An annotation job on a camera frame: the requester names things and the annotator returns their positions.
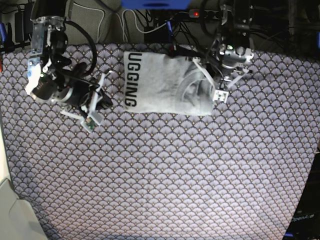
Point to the black power strip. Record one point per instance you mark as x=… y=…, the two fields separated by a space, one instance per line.
x=208 y=14

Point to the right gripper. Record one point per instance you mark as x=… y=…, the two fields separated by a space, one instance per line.
x=88 y=105

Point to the beige plastic bin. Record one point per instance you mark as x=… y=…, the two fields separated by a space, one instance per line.
x=17 y=217

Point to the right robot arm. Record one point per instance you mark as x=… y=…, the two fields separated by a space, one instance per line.
x=48 y=78

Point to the red black table clamp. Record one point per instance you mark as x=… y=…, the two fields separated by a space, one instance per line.
x=174 y=50

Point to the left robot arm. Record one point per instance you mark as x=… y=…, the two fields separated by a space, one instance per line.
x=225 y=62

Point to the black OpenArm case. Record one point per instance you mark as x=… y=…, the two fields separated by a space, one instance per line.
x=305 y=224

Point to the blue box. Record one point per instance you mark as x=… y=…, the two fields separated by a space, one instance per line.
x=156 y=4

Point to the light grey T-shirt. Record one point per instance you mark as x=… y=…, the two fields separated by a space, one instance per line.
x=158 y=83

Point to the black box on floor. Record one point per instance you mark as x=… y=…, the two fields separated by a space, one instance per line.
x=160 y=36

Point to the fan patterned tablecloth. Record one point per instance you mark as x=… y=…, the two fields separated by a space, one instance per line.
x=237 y=174

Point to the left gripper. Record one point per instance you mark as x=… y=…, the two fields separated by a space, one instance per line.
x=211 y=83

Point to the black power adapter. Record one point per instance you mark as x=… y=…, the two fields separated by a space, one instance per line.
x=23 y=26

